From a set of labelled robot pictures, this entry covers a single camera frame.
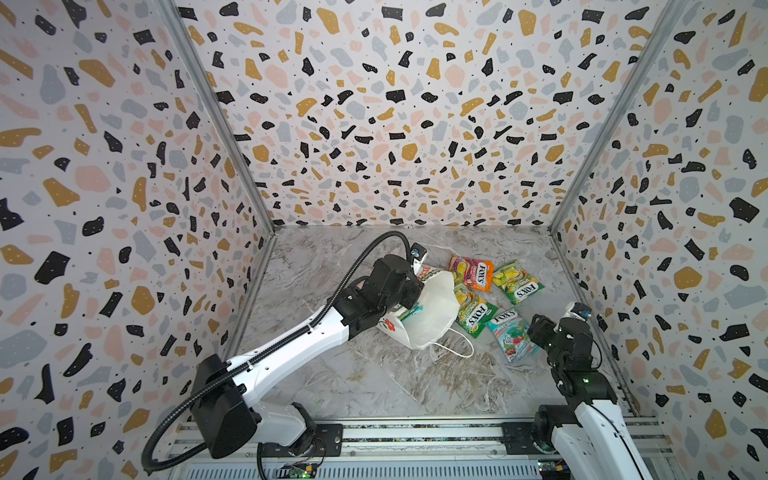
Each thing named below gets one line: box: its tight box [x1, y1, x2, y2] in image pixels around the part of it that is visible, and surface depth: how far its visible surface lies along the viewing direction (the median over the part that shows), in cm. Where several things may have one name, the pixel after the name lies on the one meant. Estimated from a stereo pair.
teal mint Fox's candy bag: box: [487, 307, 540, 363], surface depth 92 cm
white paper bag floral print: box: [376, 265, 460, 350], surface depth 85 cm
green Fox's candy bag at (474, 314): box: [454, 288, 499, 339], surface depth 97 cm
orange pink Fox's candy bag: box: [447, 255, 495, 292], surface depth 106 cm
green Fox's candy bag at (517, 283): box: [492, 259, 545, 305], surface depth 105 cm
